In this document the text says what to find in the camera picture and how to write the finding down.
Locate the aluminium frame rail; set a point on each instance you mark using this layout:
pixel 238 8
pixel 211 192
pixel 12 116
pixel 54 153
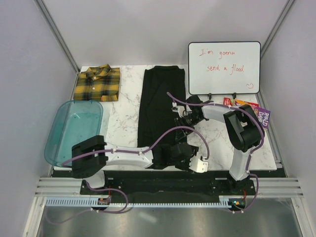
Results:
pixel 268 187

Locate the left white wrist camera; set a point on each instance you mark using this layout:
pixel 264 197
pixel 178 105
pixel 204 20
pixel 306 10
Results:
pixel 198 165

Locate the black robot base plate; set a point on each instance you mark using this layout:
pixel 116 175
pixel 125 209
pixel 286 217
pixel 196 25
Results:
pixel 171 186

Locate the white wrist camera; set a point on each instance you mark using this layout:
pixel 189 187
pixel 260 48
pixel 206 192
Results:
pixel 178 109
pixel 198 165

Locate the white dry-erase board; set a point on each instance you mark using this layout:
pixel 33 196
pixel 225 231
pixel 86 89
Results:
pixel 220 68

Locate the black long sleeve shirt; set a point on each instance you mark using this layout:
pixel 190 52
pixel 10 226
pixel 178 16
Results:
pixel 155 112

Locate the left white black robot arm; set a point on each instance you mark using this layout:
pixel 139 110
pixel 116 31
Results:
pixel 94 154

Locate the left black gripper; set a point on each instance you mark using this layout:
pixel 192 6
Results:
pixel 185 167

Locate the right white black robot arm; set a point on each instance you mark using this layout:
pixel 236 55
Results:
pixel 245 132

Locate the aluminium corner post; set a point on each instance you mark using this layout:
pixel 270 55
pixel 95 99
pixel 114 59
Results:
pixel 57 34
pixel 277 26

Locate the Roald Dahl paperback book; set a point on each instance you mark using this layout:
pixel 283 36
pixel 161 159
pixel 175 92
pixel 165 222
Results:
pixel 262 114

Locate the right aluminium corner post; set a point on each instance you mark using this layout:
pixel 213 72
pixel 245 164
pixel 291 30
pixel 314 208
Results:
pixel 277 26

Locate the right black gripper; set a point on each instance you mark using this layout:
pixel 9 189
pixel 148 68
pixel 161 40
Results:
pixel 181 133

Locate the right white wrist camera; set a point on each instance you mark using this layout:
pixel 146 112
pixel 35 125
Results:
pixel 178 109

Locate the left aluminium corner post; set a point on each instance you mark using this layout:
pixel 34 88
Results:
pixel 57 34

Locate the teal transparent plastic bin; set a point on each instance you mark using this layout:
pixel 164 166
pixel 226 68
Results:
pixel 75 121

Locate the yellow plaid folded shirt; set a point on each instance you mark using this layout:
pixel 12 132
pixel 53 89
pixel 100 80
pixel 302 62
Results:
pixel 99 84

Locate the white slotted cable duct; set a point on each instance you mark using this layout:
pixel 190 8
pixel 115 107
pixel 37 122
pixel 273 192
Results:
pixel 97 202

